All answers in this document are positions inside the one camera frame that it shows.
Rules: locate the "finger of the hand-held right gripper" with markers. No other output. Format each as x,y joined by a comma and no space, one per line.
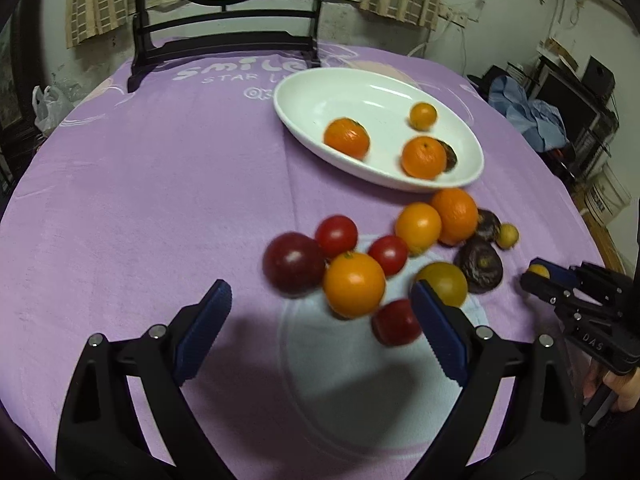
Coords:
542,291
561,276

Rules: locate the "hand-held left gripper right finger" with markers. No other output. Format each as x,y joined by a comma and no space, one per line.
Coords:
441,332

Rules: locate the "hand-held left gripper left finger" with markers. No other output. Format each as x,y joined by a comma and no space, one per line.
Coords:
205,332

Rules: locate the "small yellow kumquat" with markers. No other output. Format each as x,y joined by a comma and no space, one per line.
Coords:
506,236
539,271

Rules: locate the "white oval plate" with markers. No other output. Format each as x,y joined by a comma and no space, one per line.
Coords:
350,105

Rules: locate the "person's right hand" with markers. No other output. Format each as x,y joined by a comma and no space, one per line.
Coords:
622,392

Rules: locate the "red tomato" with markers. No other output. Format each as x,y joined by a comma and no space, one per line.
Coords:
395,323
336,235
388,254

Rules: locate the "yellow green tomato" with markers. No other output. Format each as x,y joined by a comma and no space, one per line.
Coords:
445,281

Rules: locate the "dark purple passion fruit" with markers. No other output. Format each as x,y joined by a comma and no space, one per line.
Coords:
489,225
479,266

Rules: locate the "white cardboard box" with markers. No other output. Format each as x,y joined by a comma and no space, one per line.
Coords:
607,195

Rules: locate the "dark red plum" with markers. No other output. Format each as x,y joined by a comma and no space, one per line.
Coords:
294,262

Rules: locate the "purple printed tablecloth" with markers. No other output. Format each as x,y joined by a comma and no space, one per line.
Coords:
150,210

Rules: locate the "dark brown passion fruit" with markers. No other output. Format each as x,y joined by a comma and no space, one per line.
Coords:
451,156

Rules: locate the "blue cloth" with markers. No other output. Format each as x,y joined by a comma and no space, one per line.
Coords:
532,110

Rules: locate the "black monitor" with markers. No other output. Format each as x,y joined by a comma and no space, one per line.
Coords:
562,97

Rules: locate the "black speaker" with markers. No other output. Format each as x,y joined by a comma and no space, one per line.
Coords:
598,77

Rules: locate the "small orange kumquat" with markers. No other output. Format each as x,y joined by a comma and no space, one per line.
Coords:
423,115

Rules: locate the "orange tangerine with green stem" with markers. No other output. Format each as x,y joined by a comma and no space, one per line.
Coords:
346,137

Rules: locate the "white plastic bag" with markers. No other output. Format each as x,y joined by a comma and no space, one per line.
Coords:
47,107

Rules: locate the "black chair with painted back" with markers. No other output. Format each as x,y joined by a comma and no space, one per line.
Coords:
150,55

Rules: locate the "dark wooden cabinet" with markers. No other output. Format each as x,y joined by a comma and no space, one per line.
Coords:
12,90

